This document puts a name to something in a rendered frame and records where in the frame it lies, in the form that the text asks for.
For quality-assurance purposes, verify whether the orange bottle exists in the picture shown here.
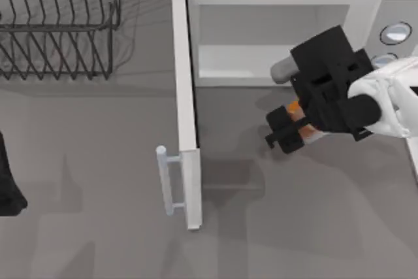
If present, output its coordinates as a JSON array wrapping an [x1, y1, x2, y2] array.
[[286, 100, 327, 144]]

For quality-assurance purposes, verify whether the small round microwave knob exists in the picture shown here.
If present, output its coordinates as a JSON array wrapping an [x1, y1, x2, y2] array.
[[370, 52, 400, 68]]

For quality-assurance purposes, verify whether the large round microwave knob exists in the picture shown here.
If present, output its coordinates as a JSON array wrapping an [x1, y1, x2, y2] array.
[[379, 21, 413, 46]]

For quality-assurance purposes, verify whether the white microwave door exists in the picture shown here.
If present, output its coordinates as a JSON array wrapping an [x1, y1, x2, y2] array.
[[170, 0, 204, 231]]

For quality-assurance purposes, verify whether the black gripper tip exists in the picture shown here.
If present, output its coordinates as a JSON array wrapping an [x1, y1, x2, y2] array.
[[0, 131, 29, 218]]

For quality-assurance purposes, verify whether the pale blue door handle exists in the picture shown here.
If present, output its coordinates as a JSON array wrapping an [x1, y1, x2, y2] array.
[[155, 144, 182, 217]]

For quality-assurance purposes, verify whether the black wire dish rack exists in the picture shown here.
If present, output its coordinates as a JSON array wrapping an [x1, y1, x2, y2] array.
[[0, 0, 125, 81]]

